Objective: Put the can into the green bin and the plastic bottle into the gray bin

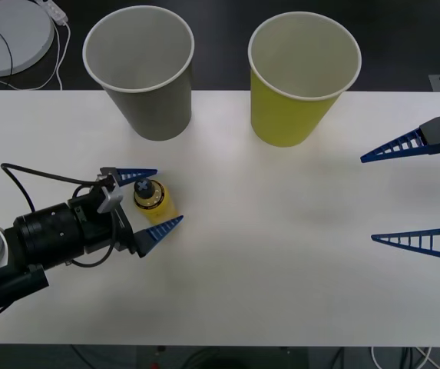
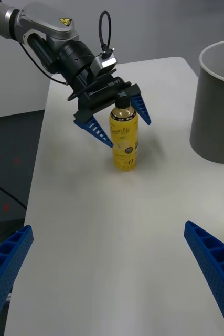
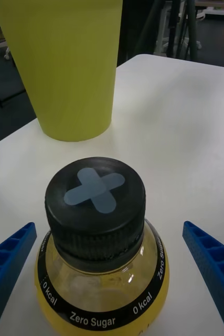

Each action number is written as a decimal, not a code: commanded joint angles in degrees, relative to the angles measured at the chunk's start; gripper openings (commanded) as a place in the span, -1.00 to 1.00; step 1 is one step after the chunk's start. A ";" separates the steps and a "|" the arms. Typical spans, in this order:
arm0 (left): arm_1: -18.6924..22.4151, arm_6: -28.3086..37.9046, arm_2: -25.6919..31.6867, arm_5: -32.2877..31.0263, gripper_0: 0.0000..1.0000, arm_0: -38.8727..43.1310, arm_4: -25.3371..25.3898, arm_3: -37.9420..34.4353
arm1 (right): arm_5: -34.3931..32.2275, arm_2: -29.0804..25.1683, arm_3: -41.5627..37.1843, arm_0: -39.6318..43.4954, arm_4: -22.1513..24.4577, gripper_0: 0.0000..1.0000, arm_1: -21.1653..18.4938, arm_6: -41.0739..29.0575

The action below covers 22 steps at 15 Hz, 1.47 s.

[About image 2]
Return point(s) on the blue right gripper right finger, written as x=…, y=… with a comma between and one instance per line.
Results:
x=216, y=267

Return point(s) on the silver-grey and black left arm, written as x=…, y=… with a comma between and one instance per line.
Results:
x=46, y=29

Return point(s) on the grey plastic bin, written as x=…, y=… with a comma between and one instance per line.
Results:
x=216, y=113

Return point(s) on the yellow bottle with black cap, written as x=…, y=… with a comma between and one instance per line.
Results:
x=123, y=147

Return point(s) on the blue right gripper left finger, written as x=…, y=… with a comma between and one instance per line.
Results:
x=4, y=273

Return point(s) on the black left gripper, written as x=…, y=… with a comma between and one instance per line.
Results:
x=98, y=97

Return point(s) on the pale grey left wrist camera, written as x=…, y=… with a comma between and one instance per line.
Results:
x=104, y=63

